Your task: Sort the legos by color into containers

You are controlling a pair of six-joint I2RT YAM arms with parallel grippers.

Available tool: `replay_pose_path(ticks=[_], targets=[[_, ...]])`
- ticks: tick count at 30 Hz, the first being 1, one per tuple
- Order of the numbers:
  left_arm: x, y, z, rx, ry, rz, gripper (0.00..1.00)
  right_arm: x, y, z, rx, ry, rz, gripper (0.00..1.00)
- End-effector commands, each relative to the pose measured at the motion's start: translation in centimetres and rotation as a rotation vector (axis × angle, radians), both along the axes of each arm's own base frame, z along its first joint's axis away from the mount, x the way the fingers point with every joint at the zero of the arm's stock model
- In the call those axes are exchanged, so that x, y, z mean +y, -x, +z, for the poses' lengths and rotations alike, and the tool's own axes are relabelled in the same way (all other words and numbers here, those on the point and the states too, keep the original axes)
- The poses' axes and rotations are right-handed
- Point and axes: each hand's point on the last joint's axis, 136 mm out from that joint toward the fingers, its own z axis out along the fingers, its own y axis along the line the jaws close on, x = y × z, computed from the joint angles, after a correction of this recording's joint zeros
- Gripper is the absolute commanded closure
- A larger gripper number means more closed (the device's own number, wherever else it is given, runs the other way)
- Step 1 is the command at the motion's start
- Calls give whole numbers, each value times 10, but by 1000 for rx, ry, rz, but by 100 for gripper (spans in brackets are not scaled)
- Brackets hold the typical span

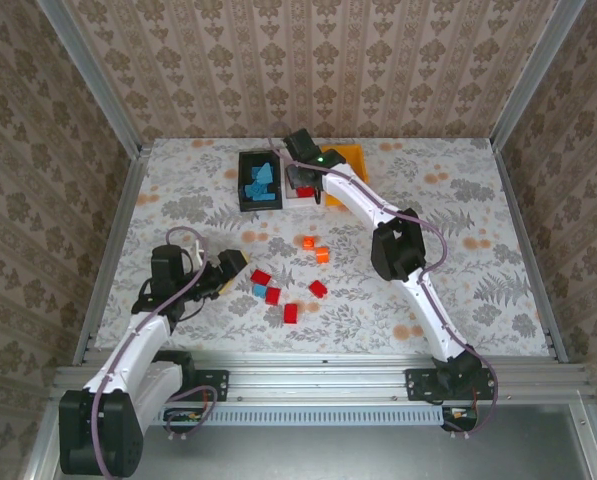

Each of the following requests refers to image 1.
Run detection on curved blue lego brick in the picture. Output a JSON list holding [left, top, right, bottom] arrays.
[[254, 161, 278, 187]]

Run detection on white plastic bin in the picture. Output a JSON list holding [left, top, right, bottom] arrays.
[[281, 149, 325, 211]]

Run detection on yellow plastic bin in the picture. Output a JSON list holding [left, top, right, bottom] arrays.
[[319, 143, 370, 208]]

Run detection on black plastic bin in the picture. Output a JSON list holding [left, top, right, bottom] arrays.
[[237, 149, 286, 214]]

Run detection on floral patterned table cover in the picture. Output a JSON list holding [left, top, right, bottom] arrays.
[[95, 137, 552, 354]]

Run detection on grey metal panel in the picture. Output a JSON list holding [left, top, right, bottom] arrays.
[[52, 422, 587, 480]]

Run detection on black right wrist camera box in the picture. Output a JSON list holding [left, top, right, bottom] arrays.
[[282, 128, 321, 163]]

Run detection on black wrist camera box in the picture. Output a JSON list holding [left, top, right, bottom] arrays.
[[282, 128, 321, 163], [149, 244, 185, 296]]

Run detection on thin black left gripper cable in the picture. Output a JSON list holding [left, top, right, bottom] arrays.
[[174, 293, 215, 322]]

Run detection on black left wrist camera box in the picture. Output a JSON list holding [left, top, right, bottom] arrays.
[[149, 244, 185, 296]]

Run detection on aluminium table side rail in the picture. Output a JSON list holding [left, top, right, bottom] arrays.
[[490, 142, 572, 364], [71, 143, 155, 366]]

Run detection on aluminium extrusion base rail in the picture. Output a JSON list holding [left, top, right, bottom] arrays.
[[52, 352, 592, 404]]

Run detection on small circuit board with wires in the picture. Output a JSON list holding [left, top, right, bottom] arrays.
[[441, 405, 479, 432], [163, 408, 205, 427]]

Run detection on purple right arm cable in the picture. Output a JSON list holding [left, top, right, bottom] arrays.
[[267, 122, 500, 441]]

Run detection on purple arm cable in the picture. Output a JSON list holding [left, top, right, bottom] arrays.
[[267, 122, 500, 441], [90, 226, 220, 479]]

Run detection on slotted grey cable duct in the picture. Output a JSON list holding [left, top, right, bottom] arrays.
[[150, 405, 447, 427]]

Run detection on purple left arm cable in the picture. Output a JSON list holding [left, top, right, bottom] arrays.
[[90, 226, 220, 479]]

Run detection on aluminium frame post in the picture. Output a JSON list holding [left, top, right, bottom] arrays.
[[37, 0, 144, 156], [490, 0, 588, 151]]

